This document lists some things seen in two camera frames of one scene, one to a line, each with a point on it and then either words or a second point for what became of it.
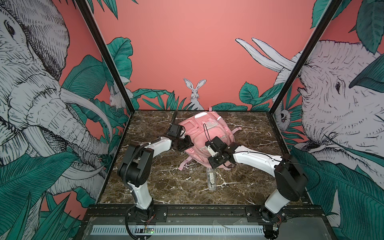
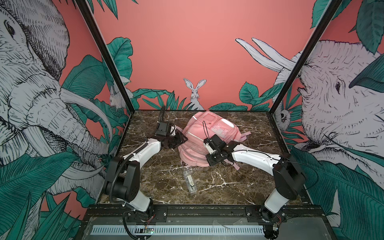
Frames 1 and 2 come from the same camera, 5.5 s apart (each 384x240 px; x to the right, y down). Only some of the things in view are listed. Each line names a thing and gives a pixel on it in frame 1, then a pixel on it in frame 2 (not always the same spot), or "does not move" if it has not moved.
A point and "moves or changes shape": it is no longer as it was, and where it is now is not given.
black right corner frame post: x=329 y=14 does not move
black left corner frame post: x=108 y=51 does not move
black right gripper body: x=216 y=161 does not move
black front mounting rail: x=111 y=214 does not move
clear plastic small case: x=211 y=177 -> x=190 y=180
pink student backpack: x=201 y=127 moves or changes shape
